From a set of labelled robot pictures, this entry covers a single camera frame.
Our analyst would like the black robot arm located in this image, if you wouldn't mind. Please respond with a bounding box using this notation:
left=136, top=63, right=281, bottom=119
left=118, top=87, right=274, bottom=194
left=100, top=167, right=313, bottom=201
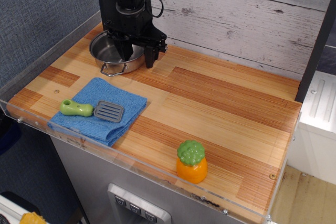
left=106, top=0, right=167, bottom=68

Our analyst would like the dark vertical post right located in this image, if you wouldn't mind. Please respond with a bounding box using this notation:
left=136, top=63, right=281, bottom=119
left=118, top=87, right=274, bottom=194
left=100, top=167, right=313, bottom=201
left=295, top=0, right=335, bottom=103

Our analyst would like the grey cabinet with dispenser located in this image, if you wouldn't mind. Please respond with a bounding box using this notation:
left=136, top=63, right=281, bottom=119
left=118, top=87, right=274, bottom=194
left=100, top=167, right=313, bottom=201
left=52, top=137, right=235, bottom=223

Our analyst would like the stainless steel pot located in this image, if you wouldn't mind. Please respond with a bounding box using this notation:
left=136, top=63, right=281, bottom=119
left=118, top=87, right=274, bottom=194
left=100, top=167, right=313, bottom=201
left=89, top=30, right=145, bottom=77

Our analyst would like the orange pineapple salt shaker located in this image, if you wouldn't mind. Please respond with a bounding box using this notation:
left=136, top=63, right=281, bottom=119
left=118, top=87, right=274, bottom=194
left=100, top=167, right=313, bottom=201
left=176, top=140, right=208, bottom=184

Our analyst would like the yellow black object bottom left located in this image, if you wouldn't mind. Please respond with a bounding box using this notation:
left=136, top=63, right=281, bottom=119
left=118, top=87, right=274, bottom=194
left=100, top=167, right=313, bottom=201
left=1, top=191, right=40, bottom=223

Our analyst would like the blue folded cloth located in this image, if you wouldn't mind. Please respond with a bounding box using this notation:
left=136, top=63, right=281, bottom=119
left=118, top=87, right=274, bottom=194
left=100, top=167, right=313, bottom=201
left=48, top=78, right=147, bottom=147

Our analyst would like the green handled grey spatula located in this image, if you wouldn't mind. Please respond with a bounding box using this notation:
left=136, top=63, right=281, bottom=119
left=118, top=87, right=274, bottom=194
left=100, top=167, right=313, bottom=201
left=60, top=99, right=124, bottom=123

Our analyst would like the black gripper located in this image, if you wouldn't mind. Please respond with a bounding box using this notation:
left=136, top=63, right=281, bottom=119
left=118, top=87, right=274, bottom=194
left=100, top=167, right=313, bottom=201
left=106, top=6, right=167, bottom=68

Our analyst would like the white box with metal plate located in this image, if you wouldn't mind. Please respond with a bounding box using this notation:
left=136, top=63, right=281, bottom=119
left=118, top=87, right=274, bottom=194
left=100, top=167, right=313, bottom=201
left=287, top=71, right=335, bottom=184

